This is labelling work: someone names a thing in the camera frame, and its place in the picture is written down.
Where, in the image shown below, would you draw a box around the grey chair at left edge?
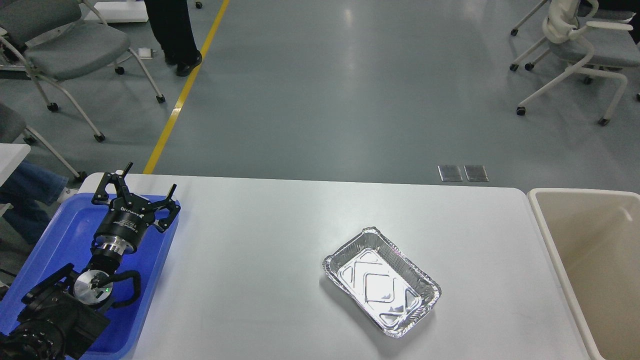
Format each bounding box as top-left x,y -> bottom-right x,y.
0,104 -> 87,182

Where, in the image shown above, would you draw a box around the seated person blue jeans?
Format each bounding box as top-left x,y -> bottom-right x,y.
0,160 -> 79,246

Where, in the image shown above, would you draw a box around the person in black clothes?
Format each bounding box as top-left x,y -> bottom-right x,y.
144,0 -> 202,77

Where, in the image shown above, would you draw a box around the white floor base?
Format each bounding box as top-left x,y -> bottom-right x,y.
93,0 -> 149,24

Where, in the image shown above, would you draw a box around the metal floor plate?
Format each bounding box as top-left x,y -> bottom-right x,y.
464,165 -> 490,182
438,164 -> 464,182

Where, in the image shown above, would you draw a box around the white power adapter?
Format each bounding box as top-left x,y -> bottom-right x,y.
136,47 -> 154,60

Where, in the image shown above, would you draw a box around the left metal floor plate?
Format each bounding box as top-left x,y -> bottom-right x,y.
438,164 -> 464,182

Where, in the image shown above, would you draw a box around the aluminium foil tray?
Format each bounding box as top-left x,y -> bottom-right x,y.
322,227 -> 442,339

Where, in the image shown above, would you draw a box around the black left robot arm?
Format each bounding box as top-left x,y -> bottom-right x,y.
1,164 -> 182,360

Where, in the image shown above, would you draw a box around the beige plastic bin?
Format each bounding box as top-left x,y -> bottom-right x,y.
527,187 -> 640,360

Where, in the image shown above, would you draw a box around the grey chair with castors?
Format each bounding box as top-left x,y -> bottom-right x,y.
0,0 -> 166,142

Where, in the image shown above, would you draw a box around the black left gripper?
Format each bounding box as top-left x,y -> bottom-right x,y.
91,161 -> 181,255

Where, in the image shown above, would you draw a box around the white side table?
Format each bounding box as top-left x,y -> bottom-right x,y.
0,143 -> 31,186

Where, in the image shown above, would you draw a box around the right metal floor plate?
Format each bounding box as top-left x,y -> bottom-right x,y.
464,165 -> 490,182

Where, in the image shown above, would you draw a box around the white office chair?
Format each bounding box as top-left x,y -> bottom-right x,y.
509,0 -> 640,126

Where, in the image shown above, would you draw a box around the blue plastic tray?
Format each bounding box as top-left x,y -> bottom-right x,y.
0,193 -> 179,360

